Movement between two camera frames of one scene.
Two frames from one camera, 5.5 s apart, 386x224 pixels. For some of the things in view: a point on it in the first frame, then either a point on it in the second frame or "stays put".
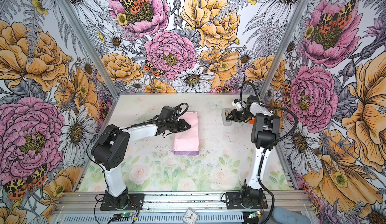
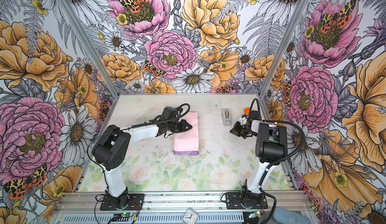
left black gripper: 183,123 stays put
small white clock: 190,217 stays put
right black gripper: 235,117 → 235,130
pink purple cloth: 186,142 stays put
